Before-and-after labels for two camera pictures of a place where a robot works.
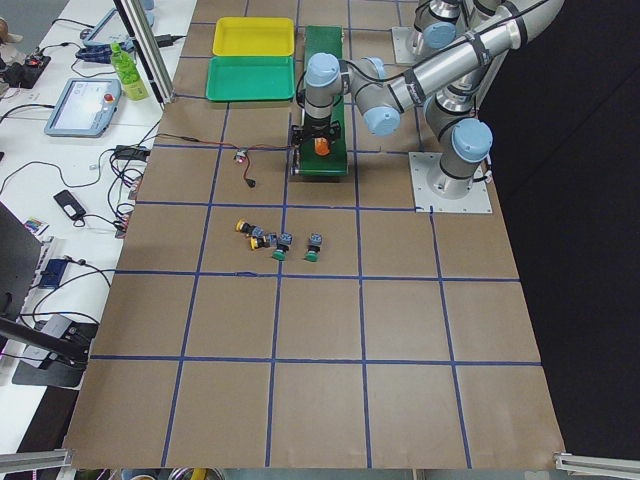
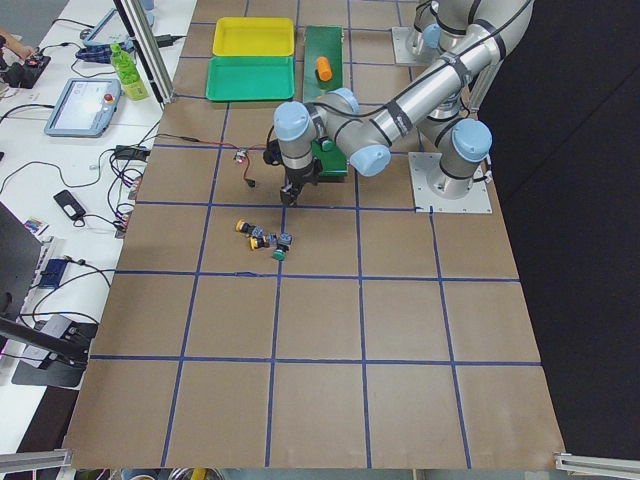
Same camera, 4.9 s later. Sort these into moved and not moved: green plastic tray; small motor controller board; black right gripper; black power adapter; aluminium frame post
Moved: black right gripper
Not moved: green plastic tray; aluminium frame post; small motor controller board; black power adapter
